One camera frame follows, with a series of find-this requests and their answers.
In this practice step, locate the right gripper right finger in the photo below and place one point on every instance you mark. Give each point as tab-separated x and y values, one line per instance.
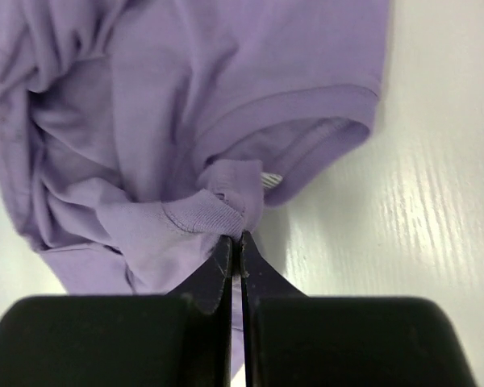
291	339

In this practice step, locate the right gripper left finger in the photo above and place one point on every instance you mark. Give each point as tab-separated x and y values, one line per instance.
182	338

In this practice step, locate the purple t-shirt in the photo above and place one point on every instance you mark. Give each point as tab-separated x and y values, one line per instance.
133	134

